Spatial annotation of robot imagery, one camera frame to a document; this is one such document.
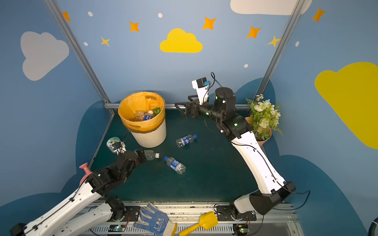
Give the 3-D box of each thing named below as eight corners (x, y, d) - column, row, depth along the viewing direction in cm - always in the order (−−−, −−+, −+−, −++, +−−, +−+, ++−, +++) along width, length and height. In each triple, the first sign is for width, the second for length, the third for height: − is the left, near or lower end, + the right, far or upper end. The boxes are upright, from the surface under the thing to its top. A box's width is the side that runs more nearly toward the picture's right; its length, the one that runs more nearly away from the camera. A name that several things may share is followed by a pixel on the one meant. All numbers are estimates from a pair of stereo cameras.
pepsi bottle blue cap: (179, 148, 99) (178, 146, 96) (175, 142, 102) (175, 140, 99) (198, 139, 104) (198, 137, 101) (194, 134, 107) (194, 131, 104)
